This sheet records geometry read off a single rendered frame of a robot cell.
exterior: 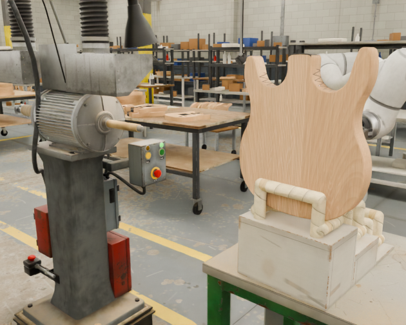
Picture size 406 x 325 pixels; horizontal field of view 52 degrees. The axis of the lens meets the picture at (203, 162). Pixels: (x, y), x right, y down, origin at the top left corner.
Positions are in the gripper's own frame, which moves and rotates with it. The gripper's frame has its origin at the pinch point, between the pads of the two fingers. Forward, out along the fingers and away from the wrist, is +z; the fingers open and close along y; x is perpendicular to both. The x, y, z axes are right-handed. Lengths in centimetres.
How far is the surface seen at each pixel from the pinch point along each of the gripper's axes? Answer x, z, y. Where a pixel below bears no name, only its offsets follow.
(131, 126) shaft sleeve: -5, 5, 78
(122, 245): -72, -11, 111
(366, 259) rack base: -32.9, -3.1, -12.6
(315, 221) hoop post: -16.6, 18.4, -7.6
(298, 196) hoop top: -11.7, 18.3, -2.7
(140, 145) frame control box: -19, -15, 98
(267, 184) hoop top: -10.5, 18.0, 6.5
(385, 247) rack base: -36.8, -23.0, -11.1
